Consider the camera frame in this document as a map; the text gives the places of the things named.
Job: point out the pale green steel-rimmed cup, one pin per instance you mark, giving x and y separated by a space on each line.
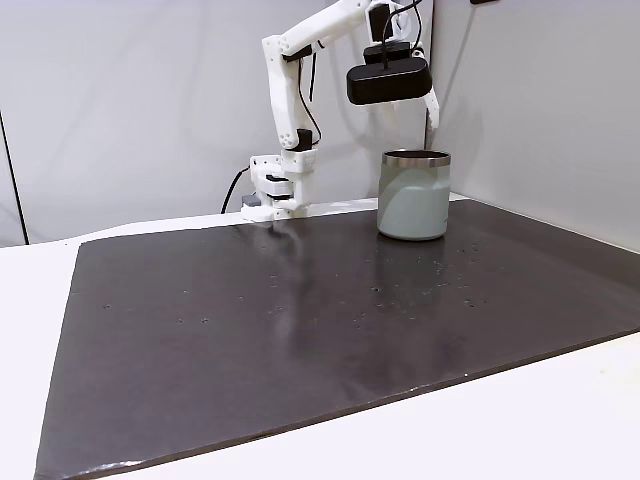
414 200

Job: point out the grey power plug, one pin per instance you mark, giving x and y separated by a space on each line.
251 200

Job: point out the dark grey table mat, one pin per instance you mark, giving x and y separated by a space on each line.
300 340

